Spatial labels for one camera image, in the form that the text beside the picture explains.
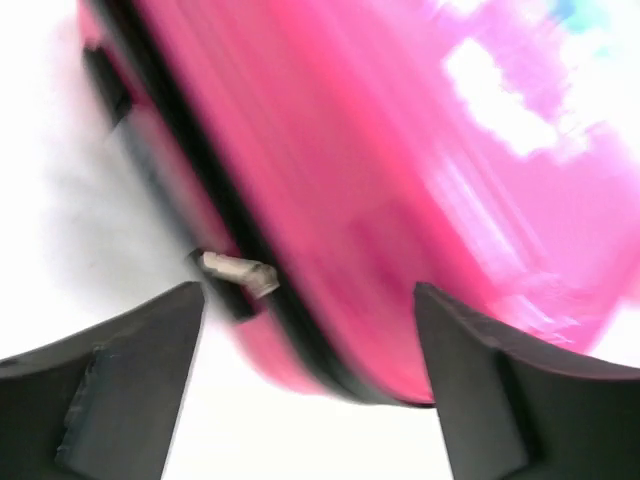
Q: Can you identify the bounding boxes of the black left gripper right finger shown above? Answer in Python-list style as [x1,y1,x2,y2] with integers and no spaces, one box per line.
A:
[414,283,639,480]

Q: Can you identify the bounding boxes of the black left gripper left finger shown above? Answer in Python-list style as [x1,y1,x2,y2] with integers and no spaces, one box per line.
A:
[1,282,205,480]

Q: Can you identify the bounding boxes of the pink teal suitcase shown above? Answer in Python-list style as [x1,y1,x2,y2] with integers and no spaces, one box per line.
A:
[78,1,639,407]

